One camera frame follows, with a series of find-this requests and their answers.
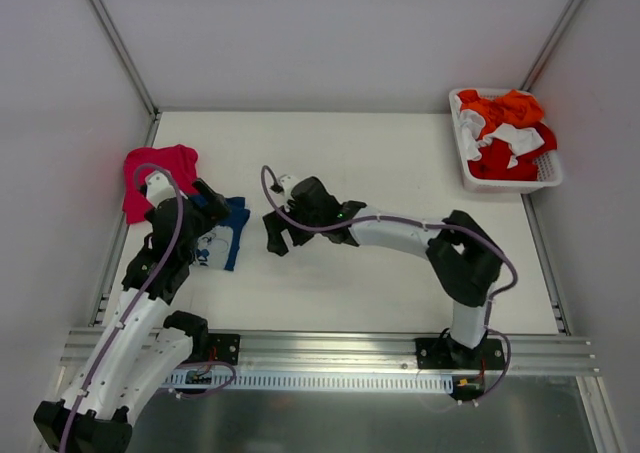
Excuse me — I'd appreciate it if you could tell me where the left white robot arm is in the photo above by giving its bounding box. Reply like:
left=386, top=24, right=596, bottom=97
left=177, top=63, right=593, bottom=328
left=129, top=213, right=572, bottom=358
left=33, top=171, right=230, bottom=452

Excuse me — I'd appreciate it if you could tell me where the right aluminium corner post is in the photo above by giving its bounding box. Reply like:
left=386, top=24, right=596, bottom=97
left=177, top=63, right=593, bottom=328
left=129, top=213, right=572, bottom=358
left=520, top=0, right=587, bottom=91

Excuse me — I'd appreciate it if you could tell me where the aluminium mounting rail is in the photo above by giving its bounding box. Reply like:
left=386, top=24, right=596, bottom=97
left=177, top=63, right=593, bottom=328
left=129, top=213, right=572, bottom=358
left=59, top=325, right=600, bottom=376

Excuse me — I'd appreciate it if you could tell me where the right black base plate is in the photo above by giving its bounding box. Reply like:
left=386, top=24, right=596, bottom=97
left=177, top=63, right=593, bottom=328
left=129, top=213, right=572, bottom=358
left=414, top=336, right=506, bottom=371

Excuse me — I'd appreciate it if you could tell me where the pink t-shirt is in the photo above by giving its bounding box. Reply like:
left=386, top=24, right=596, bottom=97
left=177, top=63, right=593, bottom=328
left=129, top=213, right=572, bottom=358
left=122, top=143, right=202, bottom=225

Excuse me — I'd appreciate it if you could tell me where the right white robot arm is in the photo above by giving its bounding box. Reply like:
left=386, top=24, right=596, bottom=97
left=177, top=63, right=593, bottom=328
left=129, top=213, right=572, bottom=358
left=261, top=175, right=507, bottom=369

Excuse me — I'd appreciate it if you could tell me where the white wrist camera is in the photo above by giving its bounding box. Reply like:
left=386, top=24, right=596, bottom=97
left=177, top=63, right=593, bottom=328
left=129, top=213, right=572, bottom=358
left=270, top=174, right=300, bottom=210
left=139, top=170, right=175, bottom=208

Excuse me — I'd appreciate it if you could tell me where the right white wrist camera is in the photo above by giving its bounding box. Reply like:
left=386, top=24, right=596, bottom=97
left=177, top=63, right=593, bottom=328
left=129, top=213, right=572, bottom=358
left=270, top=174, right=300, bottom=210

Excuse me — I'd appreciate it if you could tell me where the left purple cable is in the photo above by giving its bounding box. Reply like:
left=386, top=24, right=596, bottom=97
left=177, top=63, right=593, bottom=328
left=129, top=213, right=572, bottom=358
left=57, top=162, right=238, bottom=453

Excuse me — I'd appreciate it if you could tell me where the purple cable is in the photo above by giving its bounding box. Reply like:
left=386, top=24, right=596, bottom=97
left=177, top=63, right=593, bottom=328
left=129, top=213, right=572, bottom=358
left=57, top=162, right=238, bottom=453
left=260, top=165, right=519, bottom=408

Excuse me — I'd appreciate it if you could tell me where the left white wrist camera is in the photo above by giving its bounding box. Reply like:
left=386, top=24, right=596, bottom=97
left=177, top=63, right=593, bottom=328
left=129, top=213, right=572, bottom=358
left=139, top=170, right=175, bottom=208

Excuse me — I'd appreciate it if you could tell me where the white t-shirt in basket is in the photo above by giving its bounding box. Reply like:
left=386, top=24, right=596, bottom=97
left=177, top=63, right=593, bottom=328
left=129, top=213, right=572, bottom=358
left=460, top=110, right=545, bottom=169

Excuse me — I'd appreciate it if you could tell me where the red t-shirt in basket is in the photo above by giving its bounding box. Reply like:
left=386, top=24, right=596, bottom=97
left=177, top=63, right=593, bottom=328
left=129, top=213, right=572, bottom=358
left=468, top=122, right=557, bottom=182

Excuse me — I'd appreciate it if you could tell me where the left aluminium corner post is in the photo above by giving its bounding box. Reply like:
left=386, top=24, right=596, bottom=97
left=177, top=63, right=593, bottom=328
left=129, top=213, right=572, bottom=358
left=86, top=0, right=159, bottom=118

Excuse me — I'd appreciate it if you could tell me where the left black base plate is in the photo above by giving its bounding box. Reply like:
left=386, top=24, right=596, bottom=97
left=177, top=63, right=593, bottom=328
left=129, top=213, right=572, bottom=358
left=189, top=333, right=241, bottom=366

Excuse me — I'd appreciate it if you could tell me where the aluminium corner post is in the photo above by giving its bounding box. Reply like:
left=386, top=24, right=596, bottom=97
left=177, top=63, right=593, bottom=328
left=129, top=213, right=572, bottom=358
left=520, top=0, right=587, bottom=91
left=86, top=0, right=159, bottom=118

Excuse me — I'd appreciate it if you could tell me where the white plastic basket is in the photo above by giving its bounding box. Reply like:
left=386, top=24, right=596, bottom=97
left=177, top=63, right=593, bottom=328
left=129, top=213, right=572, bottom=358
left=448, top=88, right=563, bottom=194

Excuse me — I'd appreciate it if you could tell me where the white slotted cable duct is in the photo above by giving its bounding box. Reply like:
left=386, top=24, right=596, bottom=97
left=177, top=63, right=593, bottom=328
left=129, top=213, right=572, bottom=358
left=161, top=369, right=453, bottom=394

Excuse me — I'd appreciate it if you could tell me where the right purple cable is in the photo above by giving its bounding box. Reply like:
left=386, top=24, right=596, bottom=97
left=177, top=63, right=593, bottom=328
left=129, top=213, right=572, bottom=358
left=260, top=165, right=519, bottom=408

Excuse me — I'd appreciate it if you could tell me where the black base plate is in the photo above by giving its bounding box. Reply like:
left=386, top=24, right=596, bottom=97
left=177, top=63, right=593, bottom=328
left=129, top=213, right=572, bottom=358
left=414, top=336, right=506, bottom=371
left=189, top=333, right=241, bottom=366

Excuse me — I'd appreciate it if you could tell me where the orange t-shirt in basket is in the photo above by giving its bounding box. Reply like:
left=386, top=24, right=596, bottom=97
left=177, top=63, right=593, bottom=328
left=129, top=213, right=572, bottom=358
left=457, top=89, right=544, bottom=139

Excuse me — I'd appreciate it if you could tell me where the navy blue t-shirt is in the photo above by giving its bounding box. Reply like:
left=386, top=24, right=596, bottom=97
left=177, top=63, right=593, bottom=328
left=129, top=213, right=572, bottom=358
left=195, top=197, right=251, bottom=272

